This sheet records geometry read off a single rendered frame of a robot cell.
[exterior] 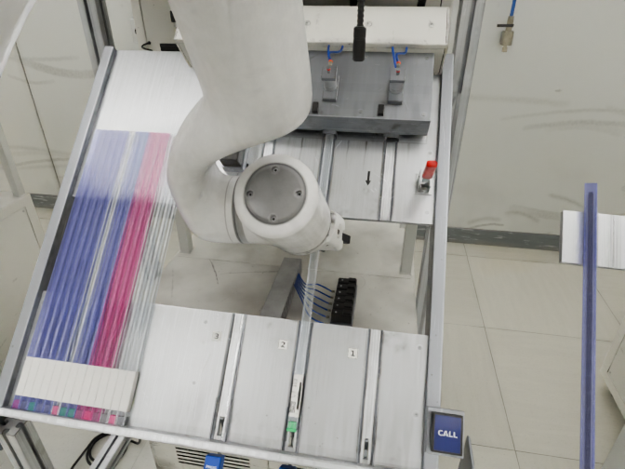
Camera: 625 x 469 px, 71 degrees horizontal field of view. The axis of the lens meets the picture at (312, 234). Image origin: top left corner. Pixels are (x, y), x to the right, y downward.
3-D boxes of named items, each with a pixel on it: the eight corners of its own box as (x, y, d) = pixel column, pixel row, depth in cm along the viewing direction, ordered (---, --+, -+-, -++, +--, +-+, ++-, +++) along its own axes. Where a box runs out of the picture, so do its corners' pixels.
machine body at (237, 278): (392, 526, 122) (419, 367, 92) (159, 483, 133) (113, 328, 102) (394, 356, 178) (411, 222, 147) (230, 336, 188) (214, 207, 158)
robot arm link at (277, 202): (256, 252, 54) (330, 253, 53) (219, 236, 41) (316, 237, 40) (259, 187, 56) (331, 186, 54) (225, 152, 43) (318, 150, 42)
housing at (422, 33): (435, 95, 86) (448, 44, 73) (200, 87, 93) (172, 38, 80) (437, 61, 88) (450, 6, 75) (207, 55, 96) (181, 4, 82)
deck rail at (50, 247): (28, 410, 75) (-1, 414, 70) (18, 409, 76) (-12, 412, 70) (128, 65, 96) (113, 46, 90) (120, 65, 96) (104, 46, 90)
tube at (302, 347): (297, 431, 65) (296, 432, 64) (287, 429, 65) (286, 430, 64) (335, 130, 79) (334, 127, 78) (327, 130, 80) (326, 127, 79)
